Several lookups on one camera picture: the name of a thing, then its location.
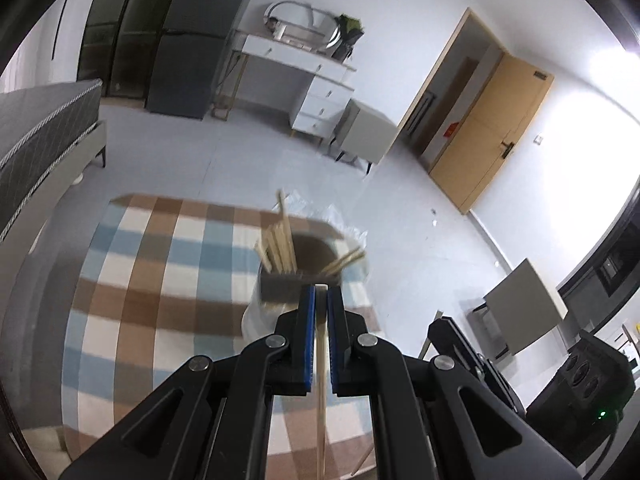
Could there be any grey refrigerator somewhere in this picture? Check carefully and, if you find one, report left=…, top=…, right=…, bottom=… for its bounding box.
left=145, top=0, right=271, bottom=121

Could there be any black built-in oven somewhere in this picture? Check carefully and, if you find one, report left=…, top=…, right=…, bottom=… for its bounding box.
left=597, top=247, right=633, bottom=296

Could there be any grey side table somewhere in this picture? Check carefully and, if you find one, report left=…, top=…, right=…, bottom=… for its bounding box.
left=470, top=257, right=570, bottom=361

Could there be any wooden door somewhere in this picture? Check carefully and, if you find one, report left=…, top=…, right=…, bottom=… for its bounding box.
left=429, top=54, right=555, bottom=216

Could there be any dark stair railing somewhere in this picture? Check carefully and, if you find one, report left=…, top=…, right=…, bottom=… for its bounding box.
left=407, top=91, right=436, bottom=136

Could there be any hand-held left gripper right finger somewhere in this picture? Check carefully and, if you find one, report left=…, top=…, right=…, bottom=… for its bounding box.
left=326, top=285, right=583, bottom=480

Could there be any white dressing table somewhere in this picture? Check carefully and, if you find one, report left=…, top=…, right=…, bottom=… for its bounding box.
left=212, top=32, right=357, bottom=138

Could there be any white grey utensil holder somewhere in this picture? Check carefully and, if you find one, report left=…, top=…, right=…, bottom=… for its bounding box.
left=241, top=215, right=371, bottom=343

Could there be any wooden door frame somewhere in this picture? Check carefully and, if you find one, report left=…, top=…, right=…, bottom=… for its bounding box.
left=395, top=7, right=508, bottom=161

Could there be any white wardrobe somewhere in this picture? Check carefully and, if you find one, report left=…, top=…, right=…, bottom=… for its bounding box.
left=20, top=0, right=108, bottom=86

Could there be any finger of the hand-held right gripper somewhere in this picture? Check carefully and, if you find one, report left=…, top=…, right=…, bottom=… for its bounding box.
left=427, top=317, right=528, bottom=418

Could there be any grey quilted bed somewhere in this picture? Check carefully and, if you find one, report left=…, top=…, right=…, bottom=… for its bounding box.
left=0, top=120, right=108, bottom=321

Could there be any oval mirror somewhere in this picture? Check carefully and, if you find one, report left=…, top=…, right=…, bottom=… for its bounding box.
left=263, top=1, right=346, bottom=53

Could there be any dark glass cabinet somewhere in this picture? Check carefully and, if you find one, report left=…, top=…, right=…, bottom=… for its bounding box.
left=77, top=0, right=191, bottom=98

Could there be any grey nightstand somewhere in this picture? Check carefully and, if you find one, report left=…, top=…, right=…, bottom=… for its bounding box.
left=327, top=99, right=401, bottom=177

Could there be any clear plastic wrap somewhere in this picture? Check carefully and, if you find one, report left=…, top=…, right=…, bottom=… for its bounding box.
left=287, top=190, right=368, bottom=246

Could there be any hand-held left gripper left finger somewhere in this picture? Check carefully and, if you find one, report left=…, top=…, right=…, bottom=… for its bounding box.
left=59, top=282, right=318, bottom=480

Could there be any black cable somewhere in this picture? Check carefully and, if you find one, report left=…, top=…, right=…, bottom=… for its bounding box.
left=582, top=422, right=623, bottom=480

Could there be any checked tablecloth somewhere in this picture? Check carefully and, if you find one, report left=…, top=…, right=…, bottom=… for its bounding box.
left=62, top=192, right=381, bottom=476

